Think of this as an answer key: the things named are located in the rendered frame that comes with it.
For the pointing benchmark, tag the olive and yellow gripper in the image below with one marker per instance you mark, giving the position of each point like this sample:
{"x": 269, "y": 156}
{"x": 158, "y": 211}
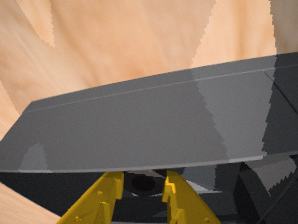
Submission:
{"x": 96, "y": 205}

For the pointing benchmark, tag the grey bin with label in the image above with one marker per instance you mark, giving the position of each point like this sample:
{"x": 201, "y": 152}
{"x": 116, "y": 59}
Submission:
{"x": 238, "y": 111}

